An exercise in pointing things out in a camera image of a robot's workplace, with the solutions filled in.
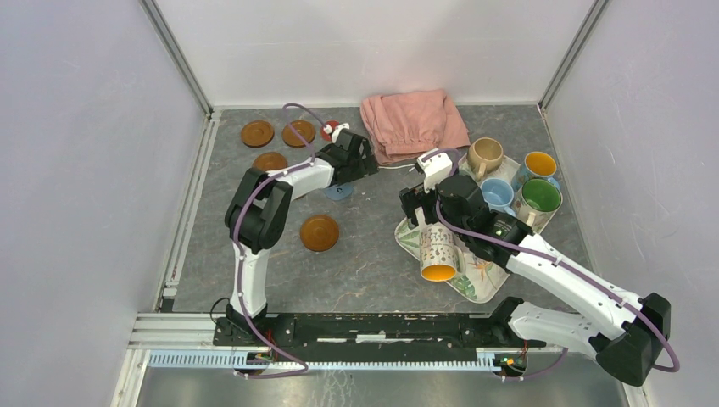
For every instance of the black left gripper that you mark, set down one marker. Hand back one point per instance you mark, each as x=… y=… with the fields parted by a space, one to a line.
x=365 y=167

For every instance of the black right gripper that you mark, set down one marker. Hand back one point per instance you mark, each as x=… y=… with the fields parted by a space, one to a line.
x=415 y=197

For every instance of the white mug orange inside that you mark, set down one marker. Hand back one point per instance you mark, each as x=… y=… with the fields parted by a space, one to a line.
x=440 y=259

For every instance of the floral leaf print tray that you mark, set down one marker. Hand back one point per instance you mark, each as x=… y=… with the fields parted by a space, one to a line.
x=476 y=280

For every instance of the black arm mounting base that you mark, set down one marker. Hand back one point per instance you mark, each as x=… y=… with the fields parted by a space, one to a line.
x=370 y=337

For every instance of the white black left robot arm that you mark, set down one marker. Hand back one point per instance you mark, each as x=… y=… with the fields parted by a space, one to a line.
x=257 y=214

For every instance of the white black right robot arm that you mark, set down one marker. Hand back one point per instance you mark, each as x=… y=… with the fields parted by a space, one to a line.
x=627 y=335

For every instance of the red round coaster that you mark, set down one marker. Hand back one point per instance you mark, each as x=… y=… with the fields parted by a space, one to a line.
x=328 y=129

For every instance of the light blue round coaster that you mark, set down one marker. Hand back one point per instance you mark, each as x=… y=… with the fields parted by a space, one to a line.
x=339 y=192

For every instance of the brown wooden coaster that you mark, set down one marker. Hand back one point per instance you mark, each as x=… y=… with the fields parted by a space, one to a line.
x=270 y=161
x=298 y=134
x=319 y=233
x=257 y=133

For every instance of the pink folded cloth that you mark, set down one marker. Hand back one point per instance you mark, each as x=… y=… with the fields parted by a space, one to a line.
x=404 y=126

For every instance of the beige ceramic mug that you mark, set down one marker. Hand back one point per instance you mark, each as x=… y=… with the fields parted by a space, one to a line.
x=484 y=156

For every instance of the light blue ceramic mug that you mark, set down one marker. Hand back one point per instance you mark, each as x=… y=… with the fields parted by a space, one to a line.
x=499 y=195

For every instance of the floral mug green inside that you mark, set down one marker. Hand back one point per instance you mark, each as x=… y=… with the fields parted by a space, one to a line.
x=536 y=202

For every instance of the blue butterfly mug orange inside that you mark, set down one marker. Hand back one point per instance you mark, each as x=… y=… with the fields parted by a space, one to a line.
x=535 y=165

